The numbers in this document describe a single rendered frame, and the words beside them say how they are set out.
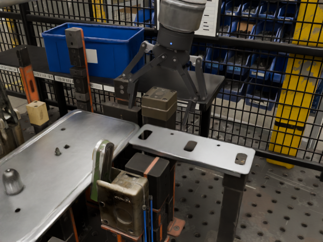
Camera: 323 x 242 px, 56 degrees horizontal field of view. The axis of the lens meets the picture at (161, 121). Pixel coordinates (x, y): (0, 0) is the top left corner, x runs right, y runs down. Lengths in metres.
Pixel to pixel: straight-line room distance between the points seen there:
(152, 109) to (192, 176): 0.37
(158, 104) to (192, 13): 0.29
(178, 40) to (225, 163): 0.28
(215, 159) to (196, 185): 0.38
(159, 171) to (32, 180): 0.26
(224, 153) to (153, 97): 0.24
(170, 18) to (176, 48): 0.06
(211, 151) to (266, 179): 0.48
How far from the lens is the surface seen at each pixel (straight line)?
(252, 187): 1.10
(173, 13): 0.62
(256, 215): 1.02
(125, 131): 0.78
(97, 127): 0.82
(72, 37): 0.95
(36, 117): 0.83
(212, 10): 1.01
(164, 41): 0.64
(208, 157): 0.70
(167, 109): 0.81
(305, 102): 1.10
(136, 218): 0.59
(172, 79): 1.00
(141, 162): 0.71
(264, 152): 1.17
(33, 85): 0.85
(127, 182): 0.57
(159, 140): 0.75
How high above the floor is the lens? 1.42
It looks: 31 degrees down
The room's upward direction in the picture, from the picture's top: straight up
